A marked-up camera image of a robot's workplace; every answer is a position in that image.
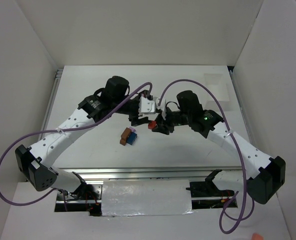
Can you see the silver foil tape sheet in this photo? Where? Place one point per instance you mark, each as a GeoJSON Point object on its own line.
{"type": "Point", "coordinates": [146, 198]}

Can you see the aluminium frame rail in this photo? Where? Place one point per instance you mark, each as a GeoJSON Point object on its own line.
{"type": "Point", "coordinates": [153, 155]}

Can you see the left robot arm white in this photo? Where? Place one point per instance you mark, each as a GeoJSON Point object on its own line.
{"type": "Point", "coordinates": [36, 161]}

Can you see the blue notched wood block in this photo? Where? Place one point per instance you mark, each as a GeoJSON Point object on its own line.
{"type": "Point", "coordinates": [132, 138]}

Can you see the orange-red wood cube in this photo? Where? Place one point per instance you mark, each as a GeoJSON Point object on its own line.
{"type": "Point", "coordinates": [152, 125]}

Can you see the brown arch wood block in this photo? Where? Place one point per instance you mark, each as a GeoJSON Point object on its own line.
{"type": "Point", "coordinates": [124, 136]}

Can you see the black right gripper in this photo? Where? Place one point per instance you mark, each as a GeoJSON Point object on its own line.
{"type": "Point", "coordinates": [163, 125]}

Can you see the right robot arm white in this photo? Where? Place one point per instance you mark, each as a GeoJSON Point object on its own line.
{"type": "Point", "coordinates": [261, 175]}

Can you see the orange object at edge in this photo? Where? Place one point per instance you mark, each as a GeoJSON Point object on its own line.
{"type": "Point", "coordinates": [256, 236]}

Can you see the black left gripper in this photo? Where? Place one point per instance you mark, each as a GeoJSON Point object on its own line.
{"type": "Point", "coordinates": [137, 117]}

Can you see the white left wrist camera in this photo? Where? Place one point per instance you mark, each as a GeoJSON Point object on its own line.
{"type": "Point", "coordinates": [146, 106]}

